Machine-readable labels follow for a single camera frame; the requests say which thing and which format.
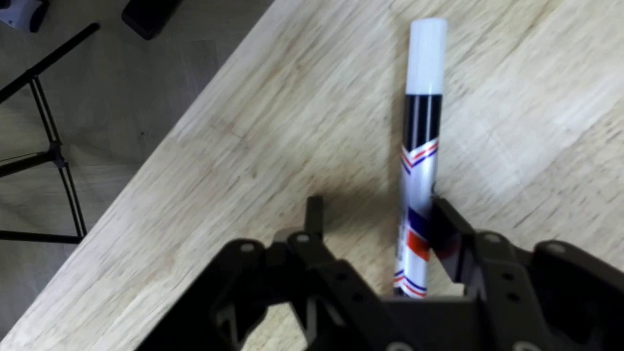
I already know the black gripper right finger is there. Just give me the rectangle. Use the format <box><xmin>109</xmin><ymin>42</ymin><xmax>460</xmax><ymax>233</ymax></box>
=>
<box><xmin>433</xmin><ymin>196</ymin><xmax>624</xmax><ymax>351</ymax></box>

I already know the white capped marker pen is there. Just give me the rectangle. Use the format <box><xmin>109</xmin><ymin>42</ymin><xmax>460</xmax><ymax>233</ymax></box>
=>
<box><xmin>394</xmin><ymin>17</ymin><xmax>449</xmax><ymax>298</ymax></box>

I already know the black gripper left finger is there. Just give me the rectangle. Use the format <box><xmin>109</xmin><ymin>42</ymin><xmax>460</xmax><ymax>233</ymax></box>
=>
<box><xmin>137</xmin><ymin>194</ymin><xmax>404</xmax><ymax>351</ymax></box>

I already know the black camera tripod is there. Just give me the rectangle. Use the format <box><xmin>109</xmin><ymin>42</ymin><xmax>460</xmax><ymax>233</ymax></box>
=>
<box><xmin>0</xmin><ymin>21</ymin><xmax>100</xmax><ymax>243</ymax></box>

